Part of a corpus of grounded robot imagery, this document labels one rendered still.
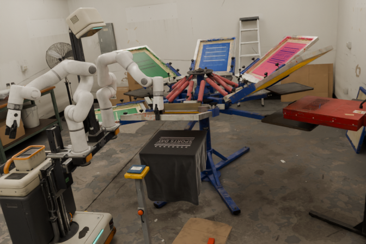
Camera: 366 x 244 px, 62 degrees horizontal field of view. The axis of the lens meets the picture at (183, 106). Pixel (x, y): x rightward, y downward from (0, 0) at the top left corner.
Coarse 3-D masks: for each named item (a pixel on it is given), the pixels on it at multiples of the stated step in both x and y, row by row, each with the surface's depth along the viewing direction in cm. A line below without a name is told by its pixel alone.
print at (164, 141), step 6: (162, 138) 257; (168, 138) 256; (174, 138) 254; (180, 138) 253; (186, 138) 252; (192, 138) 251; (156, 144) 246; (162, 144) 245; (168, 144) 244; (174, 144) 242; (180, 144) 241; (186, 144) 240
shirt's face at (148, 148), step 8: (160, 136) 262; (168, 136) 260; (176, 136) 258; (184, 136) 257; (192, 136) 255; (200, 136) 253; (152, 144) 247; (192, 144) 239; (144, 152) 233; (152, 152) 232; (160, 152) 230; (168, 152) 229; (176, 152) 228; (184, 152) 226; (192, 152) 225
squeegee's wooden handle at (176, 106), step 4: (164, 104) 272; (168, 104) 271; (172, 104) 270; (176, 104) 269; (180, 104) 268; (184, 104) 267; (188, 104) 266; (192, 104) 265; (196, 104) 264; (200, 104) 263; (164, 108) 272; (168, 108) 271; (172, 108) 270; (176, 108) 269; (180, 108) 268; (184, 108) 267; (188, 108) 266; (192, 108) 265; (196, 108) 264
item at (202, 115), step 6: (126, 114) 228; (132, 114) 232; (138, 114) 242; (144, 114) 254; (150, 114) 266; (186, 114) 210; (192, 114) 209; (198, 114) 207; (204, 114) 222; (210, 114) 244
